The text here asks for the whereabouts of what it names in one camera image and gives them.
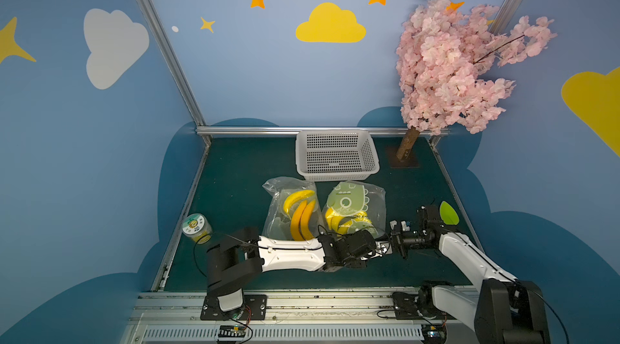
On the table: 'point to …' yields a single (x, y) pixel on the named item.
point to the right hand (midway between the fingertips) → (377, 239)
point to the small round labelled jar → (197, 228)
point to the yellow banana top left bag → (295, 196)
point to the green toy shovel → (448, 214)
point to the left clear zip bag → (276, 224)
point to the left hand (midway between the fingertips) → (365, 239)
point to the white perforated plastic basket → (336, 155)
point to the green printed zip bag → (352, 206)
